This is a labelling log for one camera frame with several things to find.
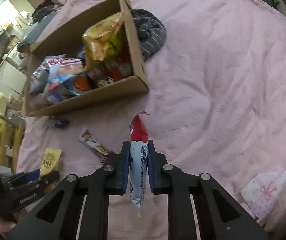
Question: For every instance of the white blue snack bag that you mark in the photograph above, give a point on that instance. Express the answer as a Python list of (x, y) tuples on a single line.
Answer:
[(59, 78)]

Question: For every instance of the pink bed duvet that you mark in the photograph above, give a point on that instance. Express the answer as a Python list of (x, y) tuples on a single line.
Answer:
[(217, 99)]

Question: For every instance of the red snack bag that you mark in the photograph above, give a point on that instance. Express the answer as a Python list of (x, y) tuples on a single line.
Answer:
[(112, 70)]

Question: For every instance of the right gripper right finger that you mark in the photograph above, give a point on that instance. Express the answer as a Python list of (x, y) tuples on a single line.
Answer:
[(157, 176)]

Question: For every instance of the yellow crinkled chip bag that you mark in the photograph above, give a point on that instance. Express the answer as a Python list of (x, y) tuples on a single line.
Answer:
[(104, 40)]

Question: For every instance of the small dark wrapper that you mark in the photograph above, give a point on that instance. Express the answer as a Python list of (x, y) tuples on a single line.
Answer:
[(57, 123)]

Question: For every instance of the red white snack packet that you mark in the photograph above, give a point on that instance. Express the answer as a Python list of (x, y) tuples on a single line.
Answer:
[(138, 167)]

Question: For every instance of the clothes pile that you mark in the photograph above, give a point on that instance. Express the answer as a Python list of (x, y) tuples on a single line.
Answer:
[(44, 9)]

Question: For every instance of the brown white biscuit packet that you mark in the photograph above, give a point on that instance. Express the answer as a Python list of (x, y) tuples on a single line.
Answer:
[(104, 155)]

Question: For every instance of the white washing machine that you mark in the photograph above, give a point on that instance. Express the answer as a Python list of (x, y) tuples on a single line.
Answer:
[(17, 59)]

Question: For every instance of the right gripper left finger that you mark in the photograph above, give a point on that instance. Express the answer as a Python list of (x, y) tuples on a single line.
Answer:
[(122, 165)]

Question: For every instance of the small yellow packet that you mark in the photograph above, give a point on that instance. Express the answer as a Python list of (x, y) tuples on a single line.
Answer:
[(50, 161)]

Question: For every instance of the grey striped garment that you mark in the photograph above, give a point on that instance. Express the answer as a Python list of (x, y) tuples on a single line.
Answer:
[(150, 30)]

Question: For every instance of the cardboard box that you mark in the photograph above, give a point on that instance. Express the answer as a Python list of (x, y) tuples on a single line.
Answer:
[(67, 40)]

